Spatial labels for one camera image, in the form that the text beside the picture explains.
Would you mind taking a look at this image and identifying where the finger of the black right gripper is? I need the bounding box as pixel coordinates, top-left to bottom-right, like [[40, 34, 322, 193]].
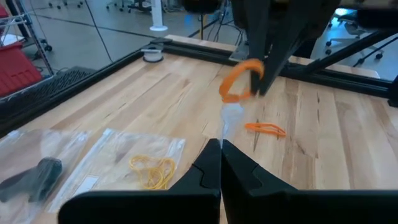
[[245, 18, 269, 95], [259, 30, 307, 96]]

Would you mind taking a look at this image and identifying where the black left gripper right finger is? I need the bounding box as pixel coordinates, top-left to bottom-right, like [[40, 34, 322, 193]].
[[221, 139, 398, 224]]

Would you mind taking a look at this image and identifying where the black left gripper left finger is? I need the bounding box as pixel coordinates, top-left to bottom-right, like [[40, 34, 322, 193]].
[[57, 139, 223, 224]]

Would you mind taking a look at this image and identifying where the yellow rubber band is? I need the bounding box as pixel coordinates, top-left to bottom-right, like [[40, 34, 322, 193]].
[[138, 157, 177, 191], [129, 154, 163, 175]]

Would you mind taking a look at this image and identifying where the wide orange rubber band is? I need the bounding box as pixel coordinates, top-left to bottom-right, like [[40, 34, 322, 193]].
[[218, 58, 266, 105]]

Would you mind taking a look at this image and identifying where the clear plastic zip bag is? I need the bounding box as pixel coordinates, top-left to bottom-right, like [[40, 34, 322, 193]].
[[46, 128, 187, 214], [0, 129, 91, 224], [219, 101, 245, 149]]

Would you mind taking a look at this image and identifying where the office chair base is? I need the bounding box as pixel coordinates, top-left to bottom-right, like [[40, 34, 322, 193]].
[[325, 9, 385, 62]]

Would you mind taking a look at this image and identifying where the white tower fan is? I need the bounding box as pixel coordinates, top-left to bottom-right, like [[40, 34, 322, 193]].
[[149, 0, 169, 32]]

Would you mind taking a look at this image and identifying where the white tape roll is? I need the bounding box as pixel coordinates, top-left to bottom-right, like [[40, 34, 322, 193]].
[[141, 43, 165, 63]]

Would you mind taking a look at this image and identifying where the black perforated metal box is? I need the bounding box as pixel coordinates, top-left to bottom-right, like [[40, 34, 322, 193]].
[[0, 66, 97, 125]]

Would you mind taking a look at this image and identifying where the grey metal bracket plate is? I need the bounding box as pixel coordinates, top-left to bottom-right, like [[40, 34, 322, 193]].
[[229, 40, 249, 62]]

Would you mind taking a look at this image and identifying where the black hanging cable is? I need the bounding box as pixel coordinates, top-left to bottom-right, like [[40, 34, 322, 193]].
[[83, 0, 114, 63]]

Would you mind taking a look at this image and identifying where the chrome wire shelf rack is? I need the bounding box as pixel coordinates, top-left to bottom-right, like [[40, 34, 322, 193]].
[[0, 0, 55, 78]]

